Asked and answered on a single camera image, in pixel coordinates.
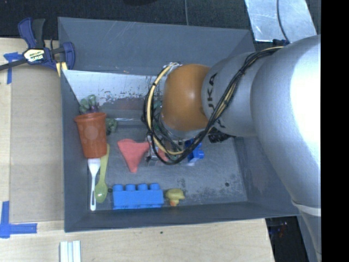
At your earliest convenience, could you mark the yellow rubber duck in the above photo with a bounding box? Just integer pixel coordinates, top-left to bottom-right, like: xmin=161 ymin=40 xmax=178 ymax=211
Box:
xmin=165 ymin=188 xmax=186 ymax=207

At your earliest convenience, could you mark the large blue building block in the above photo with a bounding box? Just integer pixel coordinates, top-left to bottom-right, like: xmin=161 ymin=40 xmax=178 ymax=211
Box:
xmin=112 ymin=182 xmax=165 ymax=210

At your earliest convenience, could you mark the yellow-green plastic spoon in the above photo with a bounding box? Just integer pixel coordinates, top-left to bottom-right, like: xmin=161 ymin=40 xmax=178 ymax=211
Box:
xmin=94 ymin=143 xmax=111 ymax=204

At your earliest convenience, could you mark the green and purple toy vegetable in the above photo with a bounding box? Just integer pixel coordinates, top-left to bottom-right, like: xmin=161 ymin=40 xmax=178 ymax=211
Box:
xmin=79 ymin=94 xmax=100 ymax=115

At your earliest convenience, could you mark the white plastic fork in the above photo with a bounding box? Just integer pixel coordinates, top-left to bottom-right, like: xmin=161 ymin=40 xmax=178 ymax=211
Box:
xmin=87 ymin=157 xmax=101 ymax=212

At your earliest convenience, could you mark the small green toy vegetable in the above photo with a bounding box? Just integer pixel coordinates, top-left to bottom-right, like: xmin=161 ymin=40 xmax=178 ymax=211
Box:
xmin=105 ymin=117 xmax=119 ymax=136

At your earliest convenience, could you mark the orange plastic cup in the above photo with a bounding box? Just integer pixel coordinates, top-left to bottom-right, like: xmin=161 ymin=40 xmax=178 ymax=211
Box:
xmin=74 ymin=112 xmax=108 ymax=159

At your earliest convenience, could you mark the grey metal bin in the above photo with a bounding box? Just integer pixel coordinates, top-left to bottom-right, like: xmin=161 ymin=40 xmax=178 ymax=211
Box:
xmin=57 ymin=16 xmax=301 ymax=233

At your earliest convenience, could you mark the pale wood board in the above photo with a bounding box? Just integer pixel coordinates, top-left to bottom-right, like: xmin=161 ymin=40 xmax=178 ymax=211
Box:
xmin=9 ymin=66 xmax=67 ymax=224

